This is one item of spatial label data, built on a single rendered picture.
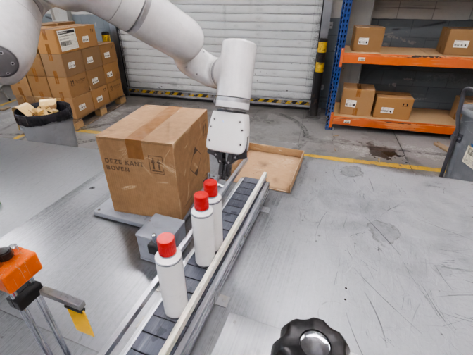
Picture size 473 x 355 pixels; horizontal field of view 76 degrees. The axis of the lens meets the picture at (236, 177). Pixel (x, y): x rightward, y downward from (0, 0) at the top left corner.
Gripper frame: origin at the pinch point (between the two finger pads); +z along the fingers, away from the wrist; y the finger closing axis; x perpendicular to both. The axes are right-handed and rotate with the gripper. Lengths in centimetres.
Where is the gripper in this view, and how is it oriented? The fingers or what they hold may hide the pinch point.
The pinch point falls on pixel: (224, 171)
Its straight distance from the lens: 78.7
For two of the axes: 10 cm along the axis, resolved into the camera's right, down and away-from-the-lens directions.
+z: -1.2, 9.7, 2.0
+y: 9.4, 1.8, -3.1
